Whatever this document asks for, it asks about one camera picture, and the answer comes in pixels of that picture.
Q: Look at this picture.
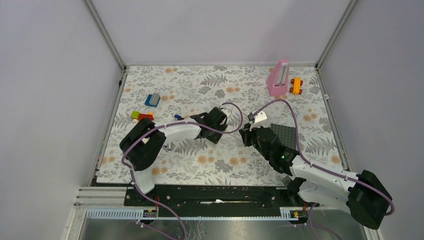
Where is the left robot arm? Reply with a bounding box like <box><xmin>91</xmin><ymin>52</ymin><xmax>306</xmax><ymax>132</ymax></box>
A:
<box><xmin>119</xmin><ymin>107</ymin><xmax>231</xmax><ymax>206</ymax></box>

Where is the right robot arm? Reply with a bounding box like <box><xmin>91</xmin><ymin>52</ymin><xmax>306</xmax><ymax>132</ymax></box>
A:
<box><xmin>239</xmin><ymin>123</ymin><xmax>393</xmax><ymax>230</ymax></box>

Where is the floral patterned table mat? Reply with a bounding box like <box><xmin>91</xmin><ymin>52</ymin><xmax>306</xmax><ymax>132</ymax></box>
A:
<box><xmin>94</xmin><ymin>65</ymin><xmax>346</xmax><ymax>186</ymax></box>

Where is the dark grey brick baseplate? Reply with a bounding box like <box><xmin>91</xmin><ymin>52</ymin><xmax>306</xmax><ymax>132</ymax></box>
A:
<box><xmin>270</xmin><ymin>123</ymin><xmax>297</xmax><ymax>150</ymax></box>

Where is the blue grey brick block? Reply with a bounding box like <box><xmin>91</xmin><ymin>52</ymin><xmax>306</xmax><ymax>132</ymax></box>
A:
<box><xmin>144</xmin><ymin>93</ymin><xmax>161</xmax><ymax>108</ymax></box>

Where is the orange red toy car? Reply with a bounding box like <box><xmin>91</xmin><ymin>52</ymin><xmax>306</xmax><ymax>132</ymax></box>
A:
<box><xmin>289</xmin><ymin>77</ymin><xmax>303</xmax><ymax>95</ymax></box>

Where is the pink metronome box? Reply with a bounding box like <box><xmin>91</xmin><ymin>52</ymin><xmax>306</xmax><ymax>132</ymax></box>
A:
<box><xmin>265</xmin><ymin>59</ymin><xmax>290</xmax><ymax>97</ymax></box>

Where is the red green toy truck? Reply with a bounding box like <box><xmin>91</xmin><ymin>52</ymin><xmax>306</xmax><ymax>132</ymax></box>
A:
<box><xmin>130</xmin><ymin>111</ymin><xmax>155</xmax><ymax>124</ymax></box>

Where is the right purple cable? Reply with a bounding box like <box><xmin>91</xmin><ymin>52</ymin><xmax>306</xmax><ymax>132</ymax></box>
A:
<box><xmin>248</xmin><ymin>98</ymin><xmax>396</xmax><ymax>216</ymax></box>

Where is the purple cable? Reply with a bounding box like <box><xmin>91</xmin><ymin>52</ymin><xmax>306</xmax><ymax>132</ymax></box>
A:
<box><xmin>248</xmin><ymin>98</ymin><xmax>396</xmax><ymax>216</ymax></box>
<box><xmin>121</xmin><ymin>101</ymin><xmax>244</xmax><ymax>240</ymax></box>

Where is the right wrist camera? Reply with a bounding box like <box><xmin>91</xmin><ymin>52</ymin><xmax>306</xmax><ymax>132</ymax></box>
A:
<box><xmin>249</xmin><ymin>111</ymin><xmax>267</xmax><ymax>131</ymax></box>

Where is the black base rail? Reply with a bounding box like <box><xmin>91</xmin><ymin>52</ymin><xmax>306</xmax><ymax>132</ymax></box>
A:
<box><xmin>124</xmin><ymin>184</ymin><xmax>312</xmax><ymax>213</ymax></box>

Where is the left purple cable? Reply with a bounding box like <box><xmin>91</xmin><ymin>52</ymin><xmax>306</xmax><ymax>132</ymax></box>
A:
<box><xmin>121</xmin><ymin>101</ymin><xmax>244</xmax><ymax>240</ymax></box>

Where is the white slotted cable duct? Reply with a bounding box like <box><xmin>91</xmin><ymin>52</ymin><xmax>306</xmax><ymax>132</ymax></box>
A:
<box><xmin>86</xmin><ymin>206</ymin><xmax>299</xmax><ymax>221</ymax></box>

